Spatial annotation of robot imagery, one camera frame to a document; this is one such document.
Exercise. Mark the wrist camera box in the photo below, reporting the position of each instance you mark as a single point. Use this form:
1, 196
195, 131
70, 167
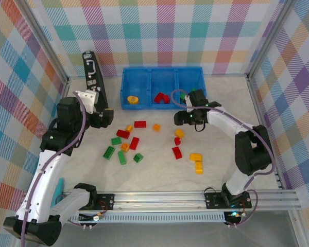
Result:
87, 99
188, 103

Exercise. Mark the aluminium corner post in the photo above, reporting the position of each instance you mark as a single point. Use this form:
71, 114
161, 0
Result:
44, 38
269, 38

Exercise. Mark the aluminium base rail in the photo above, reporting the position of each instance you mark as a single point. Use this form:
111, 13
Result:
157, 202

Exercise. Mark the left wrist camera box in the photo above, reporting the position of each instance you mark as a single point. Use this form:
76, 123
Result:
87, 99

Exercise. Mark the small yellow lego brick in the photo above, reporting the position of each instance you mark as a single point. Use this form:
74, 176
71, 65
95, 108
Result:
124, 147
129, 128
156, 127

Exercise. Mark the black briefcase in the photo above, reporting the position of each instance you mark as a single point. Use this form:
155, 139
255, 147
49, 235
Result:
92, 69

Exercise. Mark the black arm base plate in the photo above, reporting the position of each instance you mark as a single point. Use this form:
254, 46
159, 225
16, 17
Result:
106, 202
213, 200

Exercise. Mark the thin aluminium rear rail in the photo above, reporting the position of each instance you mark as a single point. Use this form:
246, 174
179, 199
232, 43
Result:
229, 75

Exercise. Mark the blue plastic bin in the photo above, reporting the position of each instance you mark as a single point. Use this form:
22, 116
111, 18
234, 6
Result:
163, 82
136, 85
190, 79

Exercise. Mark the small red lego brick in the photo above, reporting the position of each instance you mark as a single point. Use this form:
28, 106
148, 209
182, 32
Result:
177, 141
166, 99

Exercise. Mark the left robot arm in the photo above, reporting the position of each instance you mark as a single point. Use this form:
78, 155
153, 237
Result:
41, 185

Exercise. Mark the teal marker pen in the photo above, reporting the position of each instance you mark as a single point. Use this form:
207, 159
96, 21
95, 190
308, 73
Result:
59, 187

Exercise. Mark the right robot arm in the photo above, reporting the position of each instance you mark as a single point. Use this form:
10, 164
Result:
252, 154

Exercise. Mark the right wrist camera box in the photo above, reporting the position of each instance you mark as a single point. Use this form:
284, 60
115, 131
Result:
188, 103

